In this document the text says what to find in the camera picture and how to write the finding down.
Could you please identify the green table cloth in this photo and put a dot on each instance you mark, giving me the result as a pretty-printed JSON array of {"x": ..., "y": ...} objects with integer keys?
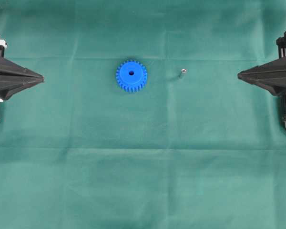
[{"x": 204, "y": 152}]

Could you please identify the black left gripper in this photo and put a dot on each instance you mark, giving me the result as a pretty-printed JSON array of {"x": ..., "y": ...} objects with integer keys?
[{"x": 10, "y": 68}]

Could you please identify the blue plastic gear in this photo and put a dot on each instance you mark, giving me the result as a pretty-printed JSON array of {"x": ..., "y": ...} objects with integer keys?
[{"x": 131, "y": 76}]

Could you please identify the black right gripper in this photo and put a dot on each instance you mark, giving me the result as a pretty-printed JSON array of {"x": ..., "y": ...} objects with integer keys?
[{"x": 276, "y": 66}]

